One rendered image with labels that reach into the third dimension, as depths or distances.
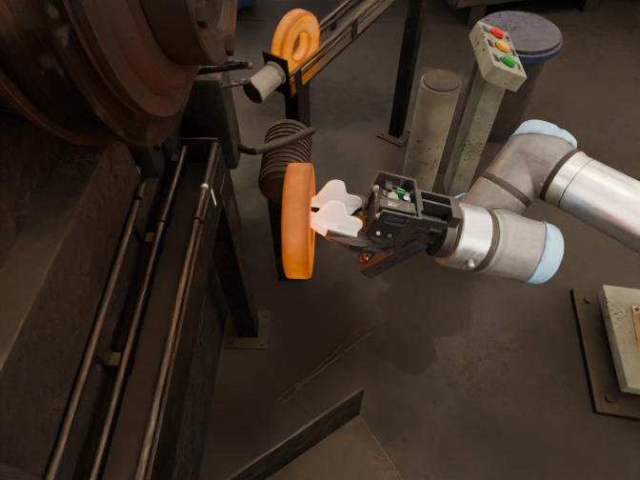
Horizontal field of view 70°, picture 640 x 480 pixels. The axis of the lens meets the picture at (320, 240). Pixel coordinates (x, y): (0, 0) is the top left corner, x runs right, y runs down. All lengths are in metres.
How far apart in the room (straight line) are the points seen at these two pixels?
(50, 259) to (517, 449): 1.21
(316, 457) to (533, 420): 0.88
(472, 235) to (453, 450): 0.86
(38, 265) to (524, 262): 0.60
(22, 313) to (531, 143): 0.72
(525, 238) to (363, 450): 0.37
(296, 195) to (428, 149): 1.04
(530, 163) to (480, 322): 0.85
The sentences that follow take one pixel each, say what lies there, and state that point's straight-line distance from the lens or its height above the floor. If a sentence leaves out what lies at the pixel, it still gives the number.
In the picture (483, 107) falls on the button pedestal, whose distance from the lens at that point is 1.55.
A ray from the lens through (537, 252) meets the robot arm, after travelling 0.68.
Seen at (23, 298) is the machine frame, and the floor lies 0.87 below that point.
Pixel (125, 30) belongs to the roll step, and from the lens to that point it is 0.49.
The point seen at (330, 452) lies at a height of 0.61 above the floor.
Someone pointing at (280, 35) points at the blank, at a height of 0.76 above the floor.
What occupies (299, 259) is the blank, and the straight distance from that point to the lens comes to 0.56.
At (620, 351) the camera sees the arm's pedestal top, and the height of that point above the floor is 0.12.
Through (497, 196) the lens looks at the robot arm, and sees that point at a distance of 0.77.
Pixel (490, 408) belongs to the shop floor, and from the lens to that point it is 1.45.
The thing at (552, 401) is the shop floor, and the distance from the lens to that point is 1.52.
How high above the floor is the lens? 1.30
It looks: 53 degrees down
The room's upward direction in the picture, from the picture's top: straight up
